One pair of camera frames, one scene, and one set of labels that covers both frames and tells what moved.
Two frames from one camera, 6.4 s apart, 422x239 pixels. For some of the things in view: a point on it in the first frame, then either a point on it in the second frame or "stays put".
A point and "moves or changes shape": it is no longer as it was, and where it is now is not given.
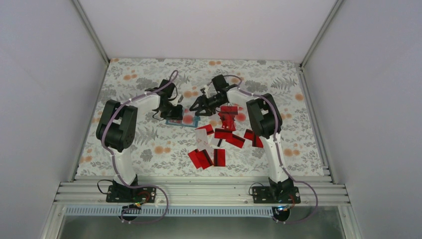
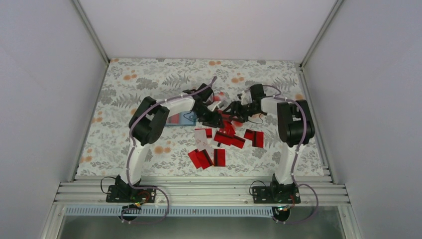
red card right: x=256 y=141 stays put
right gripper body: x=211 y=104 -> x=243 y=113
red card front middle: x=219 y=157 stays put
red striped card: x=229 y=110 moves or changes shape
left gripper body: x=168 y=112 -> x=205 y=118
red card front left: x=200 y=159 stays put
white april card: x=201 y=139 stays put
